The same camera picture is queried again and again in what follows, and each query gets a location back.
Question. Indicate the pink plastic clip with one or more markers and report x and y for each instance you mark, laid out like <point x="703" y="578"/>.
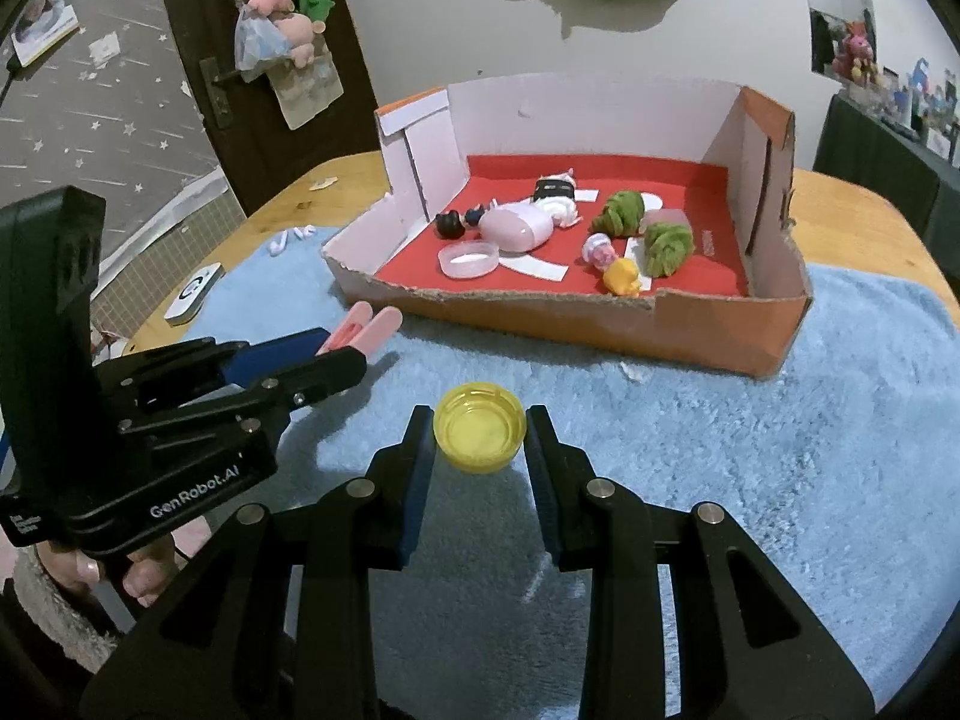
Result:
<point x="375" y="330"/>

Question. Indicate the yellow toy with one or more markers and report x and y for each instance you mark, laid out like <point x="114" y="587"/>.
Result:
<point x="624" y="277"/>

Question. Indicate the blue fluffy towel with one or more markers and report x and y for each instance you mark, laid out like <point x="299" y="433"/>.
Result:
<point x="750" y="502"/>

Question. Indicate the dark cloth covered table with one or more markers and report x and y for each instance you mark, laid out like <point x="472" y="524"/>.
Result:
<point x="892" y="165"/>

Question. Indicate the yellow bottle cap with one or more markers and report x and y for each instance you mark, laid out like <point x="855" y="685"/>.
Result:
<point x="480" y="431"/>

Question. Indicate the person's left hand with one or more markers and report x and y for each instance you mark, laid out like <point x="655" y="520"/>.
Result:
<point x="146" y="577"/>

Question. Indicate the hanging paper pouch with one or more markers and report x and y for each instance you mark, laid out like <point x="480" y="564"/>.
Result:
<point x="304" y="97"/>

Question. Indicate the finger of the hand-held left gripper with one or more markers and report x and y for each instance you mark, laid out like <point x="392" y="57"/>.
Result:
<point x="322" y="375"/>
<point x="277" y="351"/>

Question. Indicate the white rectangular device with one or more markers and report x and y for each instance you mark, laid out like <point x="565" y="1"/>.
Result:
<point x="193" y="291"/>

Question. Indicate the orange cardboard box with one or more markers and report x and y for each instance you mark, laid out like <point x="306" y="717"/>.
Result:
<point x="712" y="330"/>

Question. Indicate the pink doll plush toy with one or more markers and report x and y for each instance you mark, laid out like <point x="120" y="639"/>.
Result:
<point x="296" y="34"/>

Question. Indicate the green yarn ball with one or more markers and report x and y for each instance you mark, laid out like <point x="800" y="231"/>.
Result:
<point x="666" y="247"/>
<point x="619" y="214"/>

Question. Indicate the small pink figurine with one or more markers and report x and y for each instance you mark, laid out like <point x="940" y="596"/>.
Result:
<point x="600" y="249"/>

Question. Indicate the pink rabbit plush toy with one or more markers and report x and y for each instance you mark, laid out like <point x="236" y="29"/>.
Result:
<point x="859" y="49"/>

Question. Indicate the pink earbud case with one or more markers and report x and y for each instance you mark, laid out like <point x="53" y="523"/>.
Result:
<point x="514" y="229"/>

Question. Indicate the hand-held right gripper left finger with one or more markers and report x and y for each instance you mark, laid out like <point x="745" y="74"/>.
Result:
<point x="416" y="510"/>

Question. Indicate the clear plastic bag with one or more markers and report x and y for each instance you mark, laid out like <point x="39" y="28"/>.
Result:
<point x="255" y="45"/>

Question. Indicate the black white doll figurine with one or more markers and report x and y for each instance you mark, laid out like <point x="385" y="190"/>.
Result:
<point x="555" y="191"/>

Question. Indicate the white book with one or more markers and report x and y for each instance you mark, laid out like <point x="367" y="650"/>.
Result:
<point x="41" y="22"/>

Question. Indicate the black-haired boy figurine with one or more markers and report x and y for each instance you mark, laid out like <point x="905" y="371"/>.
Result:
<point x="448" y="223"/>

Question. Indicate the translucent white round lid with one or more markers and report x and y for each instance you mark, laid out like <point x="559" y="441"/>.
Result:
<point x="469" y="261"/>

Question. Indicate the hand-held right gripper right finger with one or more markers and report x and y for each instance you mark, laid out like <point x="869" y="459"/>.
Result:
<point x="544" y="495"/>

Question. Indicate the pale pink earbud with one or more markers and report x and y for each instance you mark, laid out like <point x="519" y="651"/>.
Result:
<point x="277" y="244"/>
<point x="304" y="231"/>

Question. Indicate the person's left forearm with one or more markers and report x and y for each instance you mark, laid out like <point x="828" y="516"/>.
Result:
<point x="45" y="622"/>

